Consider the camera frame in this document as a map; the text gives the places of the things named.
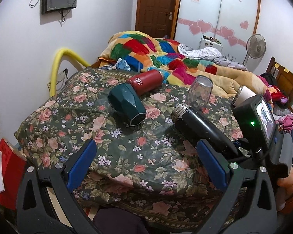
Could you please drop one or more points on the dark green faceted cup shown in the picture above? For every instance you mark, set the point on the dark green faceted cup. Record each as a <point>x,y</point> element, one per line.
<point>127,104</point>

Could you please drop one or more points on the standing electric fan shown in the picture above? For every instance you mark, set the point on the standing electric fan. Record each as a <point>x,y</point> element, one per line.
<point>255,47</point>

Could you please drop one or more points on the black thermos tumbler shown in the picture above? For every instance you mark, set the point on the black thermos tumbler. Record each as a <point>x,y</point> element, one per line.
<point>194,126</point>

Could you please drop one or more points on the brown wooden door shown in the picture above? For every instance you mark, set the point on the brown wooden door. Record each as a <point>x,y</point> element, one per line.
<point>157,18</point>

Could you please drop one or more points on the colourful patchwork blanket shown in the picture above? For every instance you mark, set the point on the colourful patchwork blanket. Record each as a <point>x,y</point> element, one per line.
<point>143,52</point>

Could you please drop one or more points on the floral green table cloth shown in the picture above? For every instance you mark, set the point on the floral green table cloth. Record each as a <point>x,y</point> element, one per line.
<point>149,170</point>

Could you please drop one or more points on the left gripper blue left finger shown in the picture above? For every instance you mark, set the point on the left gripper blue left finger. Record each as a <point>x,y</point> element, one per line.
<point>77,165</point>

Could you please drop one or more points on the red thermos bottle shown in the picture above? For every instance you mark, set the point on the red thermos bottle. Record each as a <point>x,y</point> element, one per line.
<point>146,82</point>

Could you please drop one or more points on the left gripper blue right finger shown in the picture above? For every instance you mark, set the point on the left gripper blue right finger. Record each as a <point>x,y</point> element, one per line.
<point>215,164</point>

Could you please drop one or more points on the red gift box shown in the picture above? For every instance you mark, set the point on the red gift box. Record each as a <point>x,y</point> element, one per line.
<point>12,166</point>

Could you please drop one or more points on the person right hand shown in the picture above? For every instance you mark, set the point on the person right hand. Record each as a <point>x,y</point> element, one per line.
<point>284,195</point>

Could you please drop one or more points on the wooden bed headboard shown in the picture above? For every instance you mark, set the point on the wooden bed headboard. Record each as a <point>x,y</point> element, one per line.
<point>284,78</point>

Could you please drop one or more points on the yellow foam padded rail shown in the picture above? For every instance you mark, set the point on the yellow foam padded rail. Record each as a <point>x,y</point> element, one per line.
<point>64,54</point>

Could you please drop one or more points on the white appliance box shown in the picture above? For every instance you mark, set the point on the white appliance box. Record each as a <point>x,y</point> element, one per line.
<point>210,42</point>

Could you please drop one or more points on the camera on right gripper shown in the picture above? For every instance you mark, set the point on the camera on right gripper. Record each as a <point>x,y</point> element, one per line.
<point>257,124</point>

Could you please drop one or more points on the white grey bedsheet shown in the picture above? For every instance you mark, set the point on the white grey bedsheet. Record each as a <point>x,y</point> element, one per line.
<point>209,54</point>

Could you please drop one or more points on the frosted wardrobe sliding door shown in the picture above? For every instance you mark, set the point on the frosted wardrobe sliding door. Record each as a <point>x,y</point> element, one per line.
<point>231,22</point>

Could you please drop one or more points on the clear glass cup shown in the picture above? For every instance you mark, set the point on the clear glass cup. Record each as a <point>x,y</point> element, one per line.
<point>200,91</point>

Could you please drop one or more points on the white cylindrical bottle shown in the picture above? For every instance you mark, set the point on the white cylindrical bottle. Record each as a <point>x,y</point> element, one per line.
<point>242,94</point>

